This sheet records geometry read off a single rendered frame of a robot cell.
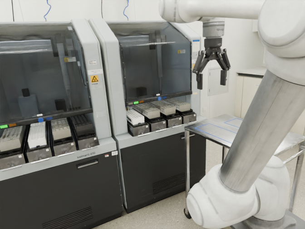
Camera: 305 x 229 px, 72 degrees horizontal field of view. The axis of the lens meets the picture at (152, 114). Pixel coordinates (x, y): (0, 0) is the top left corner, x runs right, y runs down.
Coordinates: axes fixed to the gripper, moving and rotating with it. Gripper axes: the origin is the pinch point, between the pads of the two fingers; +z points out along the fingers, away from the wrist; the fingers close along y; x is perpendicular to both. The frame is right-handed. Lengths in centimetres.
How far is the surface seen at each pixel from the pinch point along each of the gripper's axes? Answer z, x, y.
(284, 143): 38, -10, 46
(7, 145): 35, 73, -97
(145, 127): 42, 66, -7
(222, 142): 38.1, 9.8, 18.3
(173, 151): 70, 66, 18
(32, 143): 36, 69, -83
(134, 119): 34, 70, -14
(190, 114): 40, 66, 36
